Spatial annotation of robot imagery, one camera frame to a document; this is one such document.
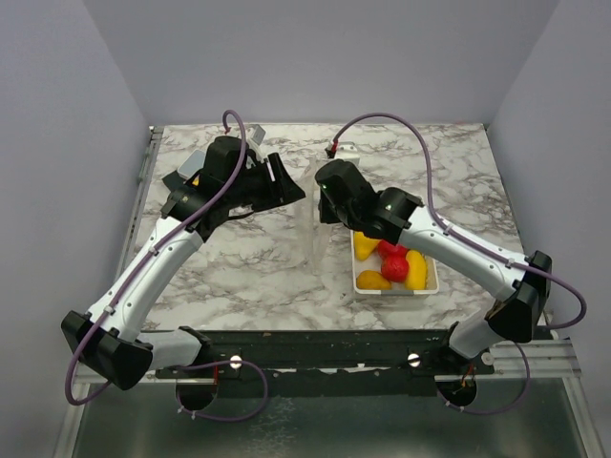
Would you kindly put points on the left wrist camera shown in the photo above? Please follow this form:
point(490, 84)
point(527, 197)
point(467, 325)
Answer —
point(255, 134)

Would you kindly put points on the grey plastic box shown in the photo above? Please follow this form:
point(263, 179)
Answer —
point(191, 164)

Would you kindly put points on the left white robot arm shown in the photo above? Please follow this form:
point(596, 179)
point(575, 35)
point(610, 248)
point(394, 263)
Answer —
point(107, 338)

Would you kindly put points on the aluminium rail frame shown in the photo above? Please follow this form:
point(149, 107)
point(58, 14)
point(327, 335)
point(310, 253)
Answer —
point(69, 430)

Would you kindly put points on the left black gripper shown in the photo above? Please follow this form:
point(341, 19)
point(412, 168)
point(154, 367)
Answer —
point(283, 190)

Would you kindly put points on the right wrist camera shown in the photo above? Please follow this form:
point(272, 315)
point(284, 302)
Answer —
point(346, 151)

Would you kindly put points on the white plastic basket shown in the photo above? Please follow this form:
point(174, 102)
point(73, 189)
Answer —
point(398, 288)

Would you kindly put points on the red strawberry toy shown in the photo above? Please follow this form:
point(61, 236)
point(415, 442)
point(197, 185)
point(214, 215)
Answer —
point(395, 268)

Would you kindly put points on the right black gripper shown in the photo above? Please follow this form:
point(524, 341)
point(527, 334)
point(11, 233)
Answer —
point(326, 216)

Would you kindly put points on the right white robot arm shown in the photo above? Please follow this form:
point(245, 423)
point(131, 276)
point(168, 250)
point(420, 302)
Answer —
point(401, 218)

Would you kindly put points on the yellow orange mango toy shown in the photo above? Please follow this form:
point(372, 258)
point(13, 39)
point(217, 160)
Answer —
point(372, 280)

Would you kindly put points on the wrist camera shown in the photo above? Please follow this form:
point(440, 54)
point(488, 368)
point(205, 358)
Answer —
point(346, 151)
point(255, 134)

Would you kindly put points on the yellow lemon toy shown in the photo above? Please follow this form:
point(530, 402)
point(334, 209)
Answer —
point(418, 271)

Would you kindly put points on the red apple toy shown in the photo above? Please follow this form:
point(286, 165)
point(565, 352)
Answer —
point(386, 249)

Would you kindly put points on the clear zip top bag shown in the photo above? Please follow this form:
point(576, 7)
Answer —
point(313, 236)

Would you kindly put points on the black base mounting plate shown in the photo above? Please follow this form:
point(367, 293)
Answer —
point(329, 363)

